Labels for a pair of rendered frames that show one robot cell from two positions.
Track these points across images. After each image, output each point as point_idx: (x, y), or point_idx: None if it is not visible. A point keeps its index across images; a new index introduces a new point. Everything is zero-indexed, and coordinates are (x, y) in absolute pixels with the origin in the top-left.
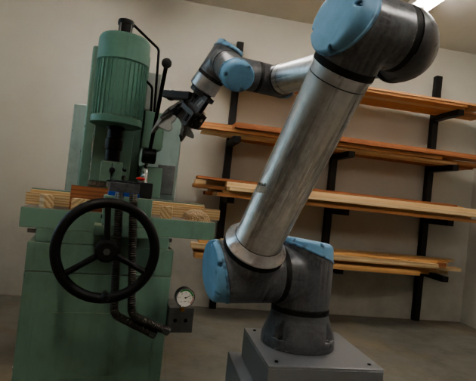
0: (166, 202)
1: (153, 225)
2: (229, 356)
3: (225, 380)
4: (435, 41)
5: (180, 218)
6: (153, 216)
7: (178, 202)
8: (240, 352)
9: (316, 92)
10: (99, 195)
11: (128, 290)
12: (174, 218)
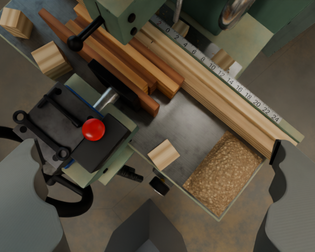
0: (225, 98)
1: (61, 217)
2: (143, 243)
3: (147, 230)
4: None
5: (214, 144)
6: (157, 130)
7: (256, 107)
8: (153, 248)
9: None
10: (83, 54)
11: (76, 183)
12: (175, 163)
